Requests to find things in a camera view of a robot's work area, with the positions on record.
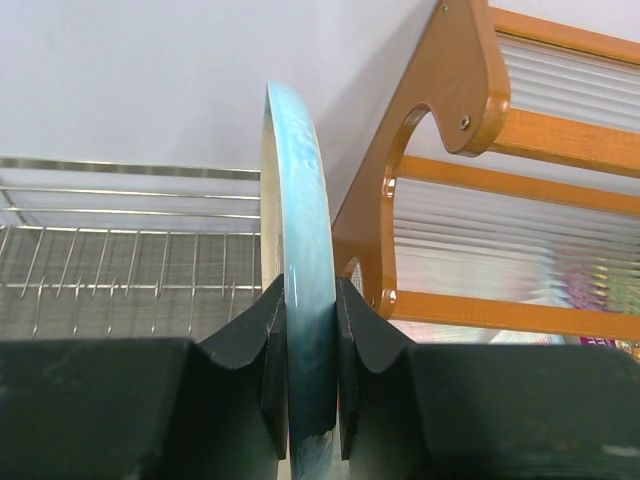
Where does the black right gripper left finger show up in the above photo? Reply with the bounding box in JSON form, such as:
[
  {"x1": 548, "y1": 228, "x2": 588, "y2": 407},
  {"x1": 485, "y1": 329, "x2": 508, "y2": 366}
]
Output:
[{"x1": 1, "y1": 279, "x2": 287, "y2": 479}]

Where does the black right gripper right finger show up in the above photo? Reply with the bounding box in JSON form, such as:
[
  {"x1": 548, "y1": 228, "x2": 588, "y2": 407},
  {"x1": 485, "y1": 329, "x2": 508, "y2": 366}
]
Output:
[{"x1": 336, "y1": 278, "x2": 639, "y2": 479}]

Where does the blue and cream plate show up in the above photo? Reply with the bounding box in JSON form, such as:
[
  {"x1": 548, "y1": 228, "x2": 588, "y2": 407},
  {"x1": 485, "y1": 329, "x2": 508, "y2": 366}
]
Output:
[{"x1": 260, "y1": 82, "x2": 337, "y2": 479}]

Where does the orange wooden shelf rack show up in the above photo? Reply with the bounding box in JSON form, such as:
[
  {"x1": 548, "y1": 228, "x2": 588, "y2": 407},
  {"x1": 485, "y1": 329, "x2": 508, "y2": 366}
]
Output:
[{"x1": 333, "y1": 1, "x2": 639, "y2": 350}]

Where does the purple colourful book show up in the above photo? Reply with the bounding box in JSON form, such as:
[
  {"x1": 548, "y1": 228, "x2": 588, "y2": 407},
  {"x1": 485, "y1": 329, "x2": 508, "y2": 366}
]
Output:
[{"x1": 554, "y1": 239, "x2": 640, "y2": 361}]

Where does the metal wire dish rack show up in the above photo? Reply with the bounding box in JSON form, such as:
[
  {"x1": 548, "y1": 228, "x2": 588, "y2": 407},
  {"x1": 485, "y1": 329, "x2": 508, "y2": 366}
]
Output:
[{"x1": 1, "y1": 156, "x2": 262, "y2": 340}]

